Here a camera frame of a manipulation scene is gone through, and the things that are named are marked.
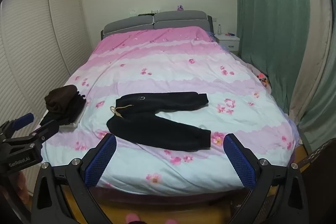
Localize beige curtain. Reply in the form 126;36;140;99
289;0;334;121

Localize white louvred wardrobe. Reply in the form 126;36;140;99
0;0;92;188

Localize dark folded clothes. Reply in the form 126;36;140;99
39;93;87;127

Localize narrow green curtain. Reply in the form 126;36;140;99
299;0;336;147

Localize dark brown woven chair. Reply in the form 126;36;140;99
299;138;336;188

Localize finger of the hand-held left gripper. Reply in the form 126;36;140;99
0;113;34;136
5;120;60;147

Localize wide green curtain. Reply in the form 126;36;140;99
232;0;312;113

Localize white nightstand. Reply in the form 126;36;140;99
215;33;241;53

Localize person's left hand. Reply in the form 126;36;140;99
12;171;30;203

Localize brown folded pants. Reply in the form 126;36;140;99
44;84;80;113

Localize dark bed base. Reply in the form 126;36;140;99
87;183;252;212

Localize bed with pink floral duvet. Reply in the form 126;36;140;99
42;26;298;197

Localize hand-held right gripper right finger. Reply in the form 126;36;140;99
223;133;310;224

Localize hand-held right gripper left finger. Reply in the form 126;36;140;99
31;133;117;224

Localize black pants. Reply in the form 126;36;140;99
106;92;212;152

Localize grey padded headboard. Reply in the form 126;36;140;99
100;10;213;41

